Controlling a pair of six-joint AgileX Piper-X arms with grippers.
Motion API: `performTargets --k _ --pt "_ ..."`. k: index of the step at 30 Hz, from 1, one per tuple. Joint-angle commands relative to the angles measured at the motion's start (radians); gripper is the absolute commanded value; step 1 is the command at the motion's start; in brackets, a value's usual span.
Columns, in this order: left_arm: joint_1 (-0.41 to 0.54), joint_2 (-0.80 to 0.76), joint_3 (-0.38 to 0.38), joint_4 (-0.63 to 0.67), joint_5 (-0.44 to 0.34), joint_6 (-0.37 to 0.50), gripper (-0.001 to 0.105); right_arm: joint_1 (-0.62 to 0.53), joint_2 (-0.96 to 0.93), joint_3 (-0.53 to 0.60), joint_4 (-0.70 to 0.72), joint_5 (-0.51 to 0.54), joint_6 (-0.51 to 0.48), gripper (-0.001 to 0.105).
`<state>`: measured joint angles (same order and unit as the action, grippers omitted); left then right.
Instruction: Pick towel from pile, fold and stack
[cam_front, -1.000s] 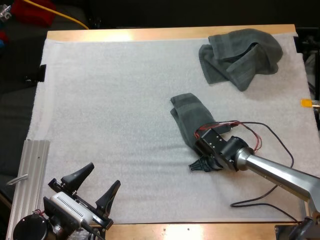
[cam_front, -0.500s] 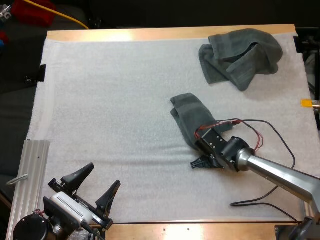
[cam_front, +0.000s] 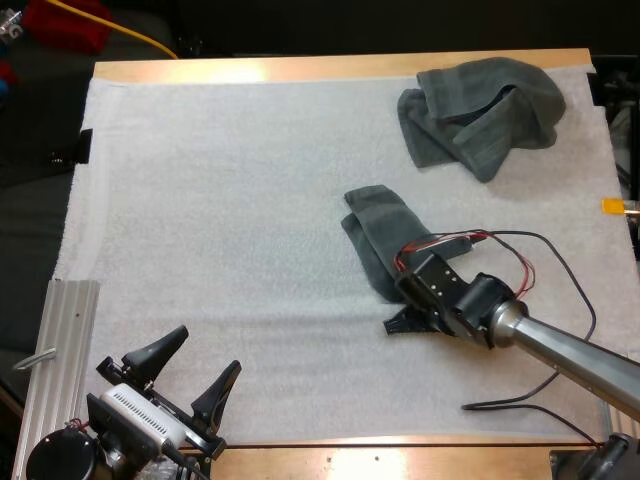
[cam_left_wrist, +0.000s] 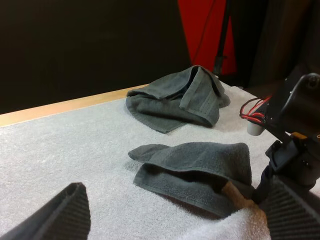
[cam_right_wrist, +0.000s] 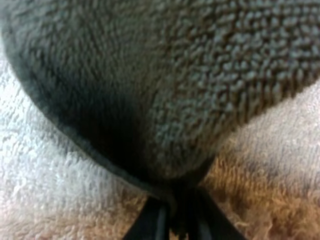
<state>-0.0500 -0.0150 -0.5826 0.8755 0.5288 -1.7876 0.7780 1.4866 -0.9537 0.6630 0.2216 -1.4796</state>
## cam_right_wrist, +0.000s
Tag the dark grey-green towel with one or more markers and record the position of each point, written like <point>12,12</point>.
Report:
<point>155,80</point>

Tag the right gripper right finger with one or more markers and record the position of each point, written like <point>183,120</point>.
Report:
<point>207,220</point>

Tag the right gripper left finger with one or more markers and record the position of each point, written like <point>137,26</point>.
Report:
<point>152,220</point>

